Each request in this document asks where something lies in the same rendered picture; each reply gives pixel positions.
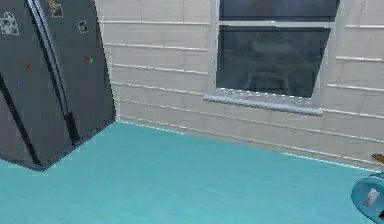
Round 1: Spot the white framed window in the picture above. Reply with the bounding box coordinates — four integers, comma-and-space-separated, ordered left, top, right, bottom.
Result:
203, 0, 346, 118

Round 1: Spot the dark grey fridge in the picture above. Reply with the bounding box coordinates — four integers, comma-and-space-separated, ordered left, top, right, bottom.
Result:
0, 0, 117, 172

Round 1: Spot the brown wooden furniture piece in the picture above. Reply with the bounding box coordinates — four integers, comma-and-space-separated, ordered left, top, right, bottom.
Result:
370, 152, 384, 165

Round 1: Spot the grey fridge handle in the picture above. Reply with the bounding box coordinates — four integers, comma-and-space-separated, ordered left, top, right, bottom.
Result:
25, 0, 81, 145

